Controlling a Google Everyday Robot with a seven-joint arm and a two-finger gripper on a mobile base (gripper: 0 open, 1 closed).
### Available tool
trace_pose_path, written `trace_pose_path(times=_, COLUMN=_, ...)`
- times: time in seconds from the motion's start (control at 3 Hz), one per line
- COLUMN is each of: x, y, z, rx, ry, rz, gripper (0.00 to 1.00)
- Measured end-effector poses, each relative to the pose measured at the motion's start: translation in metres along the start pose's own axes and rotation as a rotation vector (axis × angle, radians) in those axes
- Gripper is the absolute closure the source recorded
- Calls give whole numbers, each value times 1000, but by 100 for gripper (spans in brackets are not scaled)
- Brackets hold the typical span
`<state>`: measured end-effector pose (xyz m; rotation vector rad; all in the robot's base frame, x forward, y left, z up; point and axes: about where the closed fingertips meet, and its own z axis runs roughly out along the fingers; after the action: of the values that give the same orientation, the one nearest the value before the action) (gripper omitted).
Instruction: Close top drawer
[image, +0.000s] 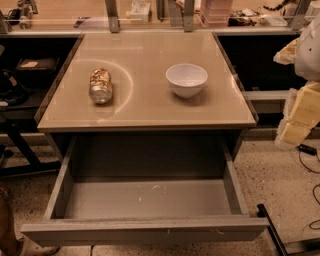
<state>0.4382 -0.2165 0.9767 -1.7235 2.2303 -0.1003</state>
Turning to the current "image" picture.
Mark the yellow foam-padded gripper finger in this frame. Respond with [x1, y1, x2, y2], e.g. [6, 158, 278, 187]
[275, 82, 320, 150]

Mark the grey top drawer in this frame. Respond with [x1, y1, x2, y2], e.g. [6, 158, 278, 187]
[21, 134, 268, 246]

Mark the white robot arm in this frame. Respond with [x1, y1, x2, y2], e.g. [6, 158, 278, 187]
[273, 14, 320, 150]

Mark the grey drawer cabinet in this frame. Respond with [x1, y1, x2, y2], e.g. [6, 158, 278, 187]
[34, 31, 260, 161]

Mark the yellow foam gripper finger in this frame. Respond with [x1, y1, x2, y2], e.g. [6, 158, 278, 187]
[273, 39, 298, 65]

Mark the black metal stand base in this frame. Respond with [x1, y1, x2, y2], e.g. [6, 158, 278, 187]
[256, 203, 320, 256]

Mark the white ceramic bowl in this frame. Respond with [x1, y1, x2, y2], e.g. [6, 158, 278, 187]
[166, 63, 208, 98]

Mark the pink translucent storage bin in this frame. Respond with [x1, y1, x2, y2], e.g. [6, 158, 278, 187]
[199, 0, 233, 27]

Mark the silver can lying down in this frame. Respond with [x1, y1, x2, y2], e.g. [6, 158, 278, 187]
[89, 68, 113, 104]

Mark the black box on shelf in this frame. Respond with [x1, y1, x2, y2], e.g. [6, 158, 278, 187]
[15, 57, 59, 79]

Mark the white clog shoe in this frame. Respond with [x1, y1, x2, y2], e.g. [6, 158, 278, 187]
[18, 237, 59, 256]

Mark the person's bare leg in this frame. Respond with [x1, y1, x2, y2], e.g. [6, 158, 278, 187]
[0, 197, 23, 256]

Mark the black table leg frame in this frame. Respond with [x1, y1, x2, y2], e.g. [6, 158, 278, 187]
[0, 114, 61, 177]

